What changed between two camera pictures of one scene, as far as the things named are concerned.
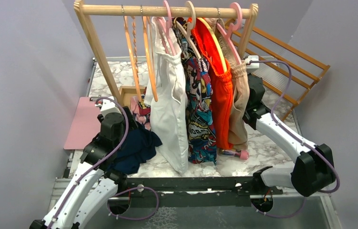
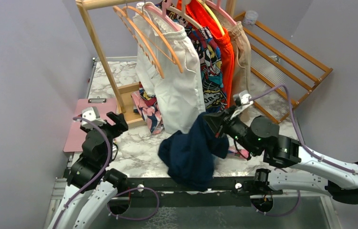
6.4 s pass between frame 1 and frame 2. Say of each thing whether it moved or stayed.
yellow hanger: moved
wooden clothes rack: moved
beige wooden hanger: moved
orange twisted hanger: moved
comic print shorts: moved
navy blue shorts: moved
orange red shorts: moved
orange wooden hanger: moved
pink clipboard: stayed
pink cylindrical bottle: stayed
